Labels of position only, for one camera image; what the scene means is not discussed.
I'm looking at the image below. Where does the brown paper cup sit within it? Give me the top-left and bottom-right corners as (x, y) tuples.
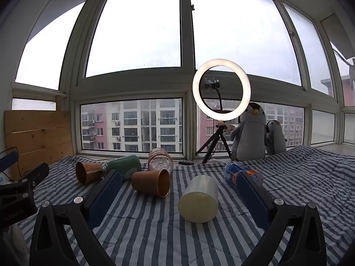
(131, 168), (171, 198)
(75, 161), (104, 186)

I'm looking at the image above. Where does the clear pink-label plastic bottle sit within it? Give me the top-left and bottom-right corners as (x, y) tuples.
(148, 148), (175, 176)

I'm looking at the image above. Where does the small grey penguin plush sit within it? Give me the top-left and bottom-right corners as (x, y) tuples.
(264, 120), (288, 155)

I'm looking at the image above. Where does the large grey penguin plush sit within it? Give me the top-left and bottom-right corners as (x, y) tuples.
(229, 102), (267, 161)

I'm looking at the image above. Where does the blue striped blanket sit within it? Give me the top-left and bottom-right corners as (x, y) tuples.
(15, 144), (355, 266)

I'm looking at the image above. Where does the green bottle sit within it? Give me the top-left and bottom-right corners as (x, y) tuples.
(102, 155), (143, 182)

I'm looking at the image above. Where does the white translucent plastic cup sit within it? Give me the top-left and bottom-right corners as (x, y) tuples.
(178, 174), (219, 224)

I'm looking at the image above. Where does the black gooseneck phone holder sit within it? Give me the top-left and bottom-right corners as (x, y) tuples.
(204, 77), (225, 112)

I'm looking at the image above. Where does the black tripod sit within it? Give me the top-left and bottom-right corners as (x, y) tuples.
(195, 120), (233, 164)

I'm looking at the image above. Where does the blue plastic bottle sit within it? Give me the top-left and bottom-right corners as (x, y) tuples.
(223, 161), (264, 192)

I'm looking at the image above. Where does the ring light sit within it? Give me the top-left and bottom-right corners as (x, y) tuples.
(192, 58), (252, 122)

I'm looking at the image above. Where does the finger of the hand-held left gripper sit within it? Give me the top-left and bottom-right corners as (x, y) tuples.
(20, 162), (50, 192)

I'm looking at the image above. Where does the wooden board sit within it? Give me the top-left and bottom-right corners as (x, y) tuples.
(4, 110), (74, 178)

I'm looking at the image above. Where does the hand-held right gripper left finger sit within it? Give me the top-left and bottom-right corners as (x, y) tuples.
(29, 169), (123, 266)

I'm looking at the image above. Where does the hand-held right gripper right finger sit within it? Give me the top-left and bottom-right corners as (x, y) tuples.
(235, 171), (328, 266)

